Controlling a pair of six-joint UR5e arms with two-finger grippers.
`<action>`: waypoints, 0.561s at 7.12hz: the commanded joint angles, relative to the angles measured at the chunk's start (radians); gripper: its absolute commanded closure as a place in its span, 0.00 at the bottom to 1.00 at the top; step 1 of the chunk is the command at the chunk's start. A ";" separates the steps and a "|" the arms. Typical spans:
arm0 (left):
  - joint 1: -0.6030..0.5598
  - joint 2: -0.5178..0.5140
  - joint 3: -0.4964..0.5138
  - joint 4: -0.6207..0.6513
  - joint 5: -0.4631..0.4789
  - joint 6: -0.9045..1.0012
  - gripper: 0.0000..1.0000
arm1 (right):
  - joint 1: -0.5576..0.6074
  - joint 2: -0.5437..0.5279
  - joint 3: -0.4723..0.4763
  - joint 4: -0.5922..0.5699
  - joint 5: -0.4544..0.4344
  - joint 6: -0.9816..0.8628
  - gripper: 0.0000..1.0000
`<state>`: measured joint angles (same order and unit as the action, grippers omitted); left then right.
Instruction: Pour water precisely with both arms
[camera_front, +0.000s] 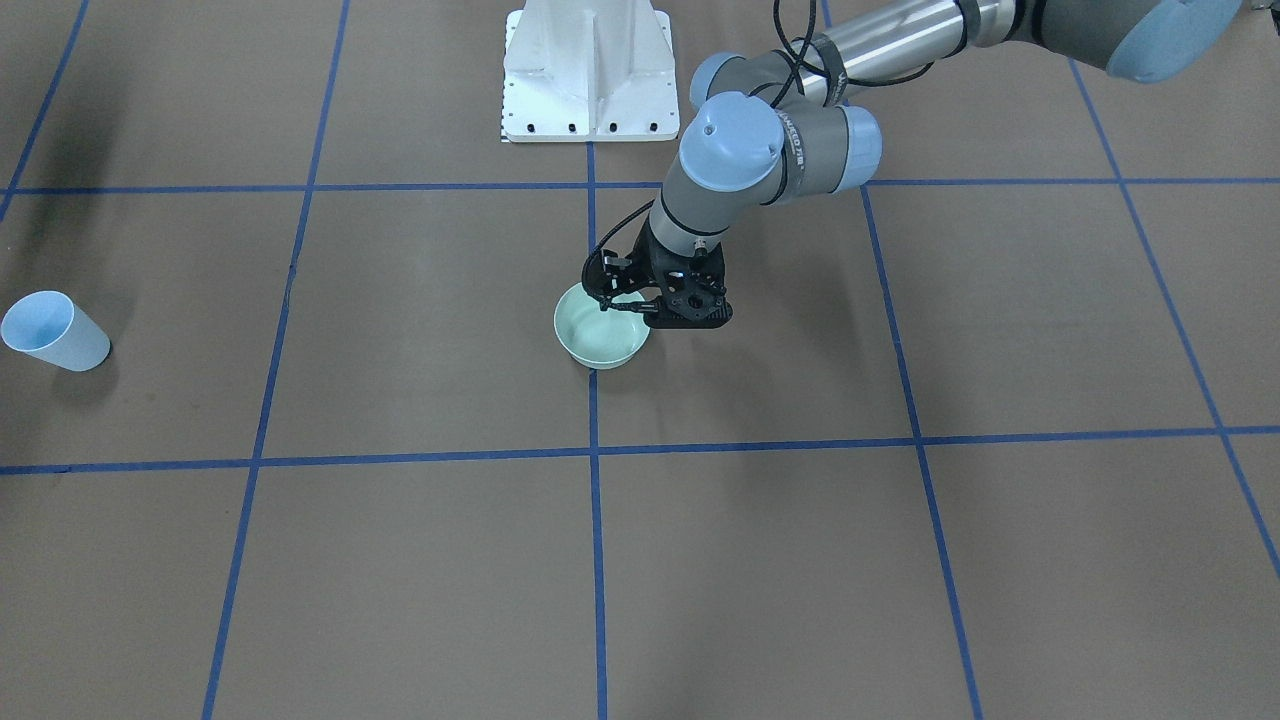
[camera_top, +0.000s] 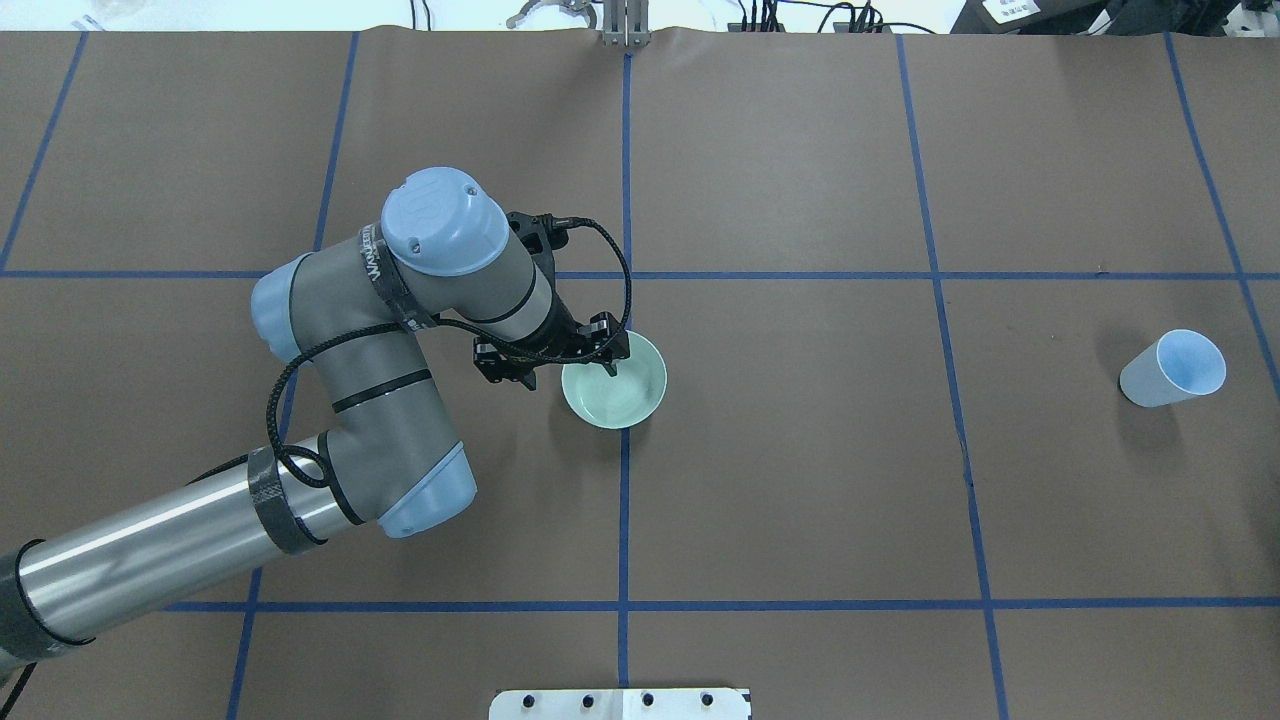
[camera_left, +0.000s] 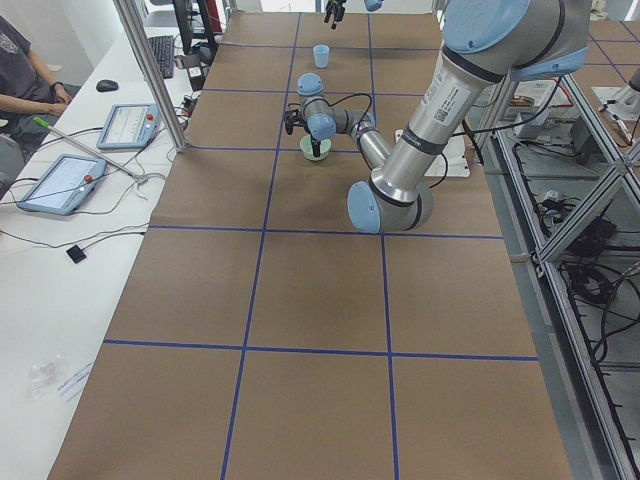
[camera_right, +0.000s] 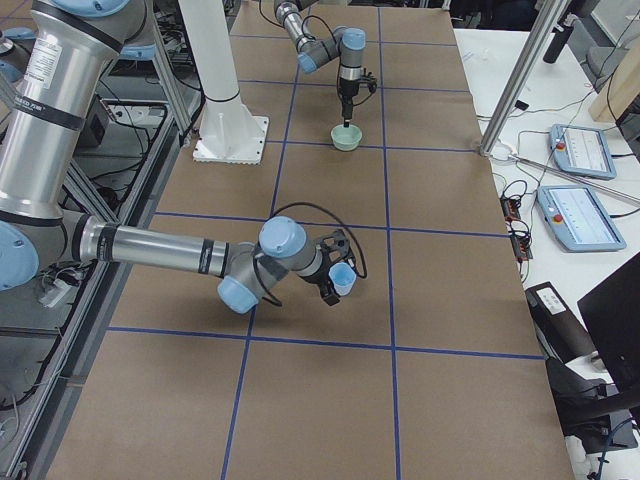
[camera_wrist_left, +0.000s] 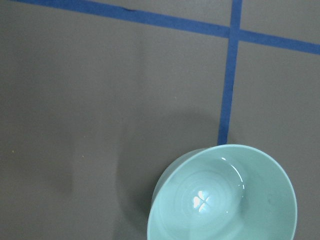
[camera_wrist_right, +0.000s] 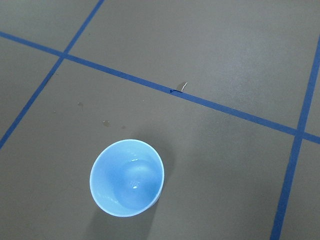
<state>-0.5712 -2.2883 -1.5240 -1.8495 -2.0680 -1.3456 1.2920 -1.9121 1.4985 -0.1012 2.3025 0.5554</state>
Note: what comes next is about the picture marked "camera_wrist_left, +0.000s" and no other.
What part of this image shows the light green ceramic bowl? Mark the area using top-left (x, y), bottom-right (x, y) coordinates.
top-left (146, 144), bottom-right (298, 240)

